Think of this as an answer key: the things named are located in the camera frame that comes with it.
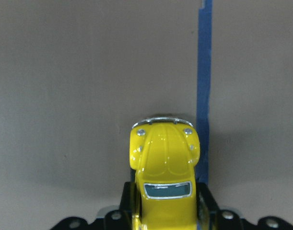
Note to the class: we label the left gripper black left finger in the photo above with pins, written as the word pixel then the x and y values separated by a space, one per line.
pixel 118 219

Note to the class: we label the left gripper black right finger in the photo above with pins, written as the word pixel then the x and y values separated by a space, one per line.
pixel 211 217

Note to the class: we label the yellow beetle toy car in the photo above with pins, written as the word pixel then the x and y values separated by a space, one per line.
pixel 163 153

